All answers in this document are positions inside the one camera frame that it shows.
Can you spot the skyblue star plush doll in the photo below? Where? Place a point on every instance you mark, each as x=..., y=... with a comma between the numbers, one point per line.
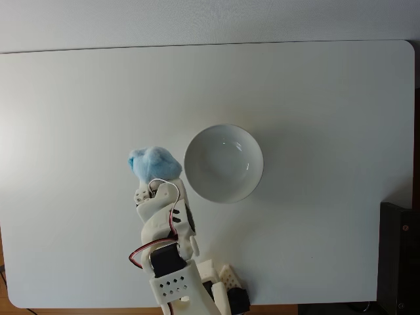
x=154, y=164

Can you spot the white ceramic bowl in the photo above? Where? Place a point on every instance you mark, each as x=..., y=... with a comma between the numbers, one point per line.
x=223, y=164

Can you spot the black table clamp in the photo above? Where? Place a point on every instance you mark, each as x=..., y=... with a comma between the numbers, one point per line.
x=241, y=298

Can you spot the dark wooden cabinet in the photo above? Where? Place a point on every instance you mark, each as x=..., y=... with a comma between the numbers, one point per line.
x=400, y=262

